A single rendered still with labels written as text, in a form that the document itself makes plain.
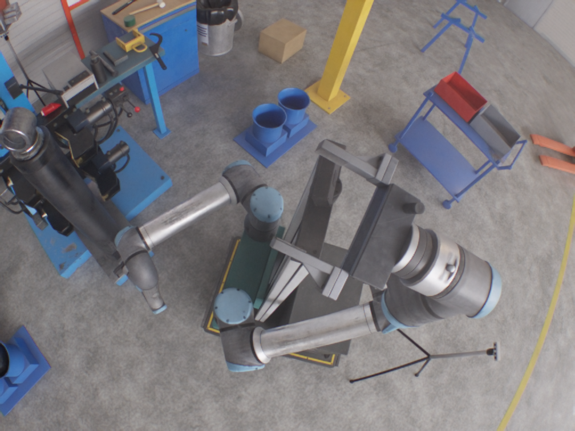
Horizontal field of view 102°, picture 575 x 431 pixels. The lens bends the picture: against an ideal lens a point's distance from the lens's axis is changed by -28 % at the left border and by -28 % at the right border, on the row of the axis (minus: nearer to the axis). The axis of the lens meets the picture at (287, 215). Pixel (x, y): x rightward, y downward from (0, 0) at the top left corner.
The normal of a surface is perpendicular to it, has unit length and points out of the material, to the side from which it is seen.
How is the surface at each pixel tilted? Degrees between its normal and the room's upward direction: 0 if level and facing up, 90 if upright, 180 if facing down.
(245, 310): 5
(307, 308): 0
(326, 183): 28
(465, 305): 68
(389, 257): 24
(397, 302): 74
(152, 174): 0
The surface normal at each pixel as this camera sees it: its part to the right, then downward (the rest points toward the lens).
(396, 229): 0.18, 0.00
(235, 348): -0.33, -0.34
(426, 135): 0.15, -0.40
